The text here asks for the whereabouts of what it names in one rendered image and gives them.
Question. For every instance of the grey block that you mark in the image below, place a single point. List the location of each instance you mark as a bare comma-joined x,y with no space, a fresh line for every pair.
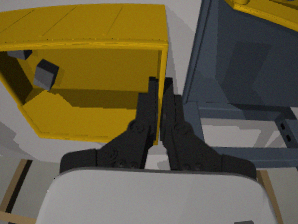
45,74
21,54

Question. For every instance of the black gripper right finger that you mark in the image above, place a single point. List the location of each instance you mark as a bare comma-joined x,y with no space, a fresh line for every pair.
186,151

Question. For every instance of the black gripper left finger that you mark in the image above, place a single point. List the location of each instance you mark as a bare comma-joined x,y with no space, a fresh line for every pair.
130,148

